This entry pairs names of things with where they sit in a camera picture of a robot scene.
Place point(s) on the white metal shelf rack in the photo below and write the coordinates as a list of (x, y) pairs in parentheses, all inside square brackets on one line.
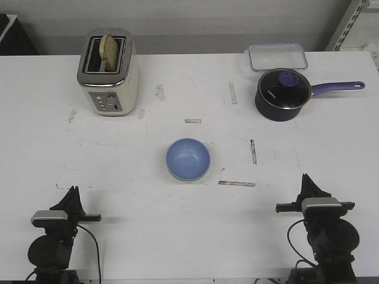
[(358, 28)]

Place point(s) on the blue plastic bowl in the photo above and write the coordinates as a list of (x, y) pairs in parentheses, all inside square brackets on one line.
[(187, 152)]

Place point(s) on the glass pot lid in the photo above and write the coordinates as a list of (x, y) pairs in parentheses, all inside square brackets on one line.
[(284, 89)]

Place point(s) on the clear plastic food container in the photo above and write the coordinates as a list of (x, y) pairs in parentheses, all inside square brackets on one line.
[(263, 57)]

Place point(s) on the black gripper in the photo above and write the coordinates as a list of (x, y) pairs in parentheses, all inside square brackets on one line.
[(310, 190), (72, 206)]

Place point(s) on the dark blue saucepan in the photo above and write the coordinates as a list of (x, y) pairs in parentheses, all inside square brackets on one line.
[(281, 115)]

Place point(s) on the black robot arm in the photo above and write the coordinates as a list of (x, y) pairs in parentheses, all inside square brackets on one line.
[(331, 238), (51, 252)]

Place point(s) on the toast bread slice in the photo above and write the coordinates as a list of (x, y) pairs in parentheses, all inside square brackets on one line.
[(109, 52)]

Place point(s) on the cream two-slot toaster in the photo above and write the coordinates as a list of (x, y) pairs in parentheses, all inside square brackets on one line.
[(111, 94)]

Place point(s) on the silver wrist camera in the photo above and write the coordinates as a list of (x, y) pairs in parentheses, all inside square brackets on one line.
[(320, 202), (49, 218)]

